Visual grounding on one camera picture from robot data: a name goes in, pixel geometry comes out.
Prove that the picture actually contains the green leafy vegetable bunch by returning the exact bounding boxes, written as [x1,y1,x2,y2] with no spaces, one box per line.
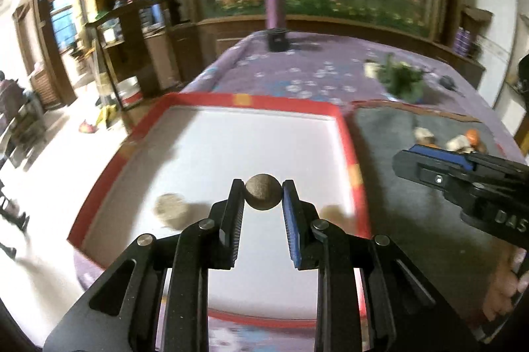
[364,54,426,102]

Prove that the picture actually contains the grey mat with red edge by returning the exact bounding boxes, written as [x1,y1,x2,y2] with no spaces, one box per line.
[349,100,515,336]

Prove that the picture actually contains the white bucket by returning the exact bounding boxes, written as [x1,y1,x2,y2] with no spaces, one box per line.
[116,76,143,110]

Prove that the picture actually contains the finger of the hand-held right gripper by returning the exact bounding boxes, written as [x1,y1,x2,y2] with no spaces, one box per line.
[407,144,529,173]
[392,151,472,193]

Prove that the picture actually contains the red box with white inside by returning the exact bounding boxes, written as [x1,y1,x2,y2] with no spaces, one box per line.
[67,91,373,332]

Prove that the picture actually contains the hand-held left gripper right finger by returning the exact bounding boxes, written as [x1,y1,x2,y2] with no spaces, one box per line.
[281,179,480,352]

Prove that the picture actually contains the purple bottle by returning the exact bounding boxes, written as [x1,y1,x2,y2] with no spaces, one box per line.
[263,0,287,31]

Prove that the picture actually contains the purple spray cans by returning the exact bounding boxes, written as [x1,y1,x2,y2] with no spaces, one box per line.
[455,27,476,57]

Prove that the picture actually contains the dark wooden cabinet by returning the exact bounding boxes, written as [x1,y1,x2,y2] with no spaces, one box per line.
[85,0,184,107]

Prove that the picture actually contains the brown round fruit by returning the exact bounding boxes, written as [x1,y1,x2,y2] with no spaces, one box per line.
[245,173,282,210]

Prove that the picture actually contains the person's right hand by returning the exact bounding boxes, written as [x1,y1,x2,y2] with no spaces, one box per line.
[483,248,522,322]

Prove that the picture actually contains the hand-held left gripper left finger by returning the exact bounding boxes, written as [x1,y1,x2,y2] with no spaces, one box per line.
[43,178,245,352]

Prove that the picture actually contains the purple floral tablecloth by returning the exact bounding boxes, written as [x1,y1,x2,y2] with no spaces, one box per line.
[72,30,527,352]

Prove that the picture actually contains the small black box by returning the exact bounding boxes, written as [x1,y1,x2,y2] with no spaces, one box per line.
[268,28,289,52]

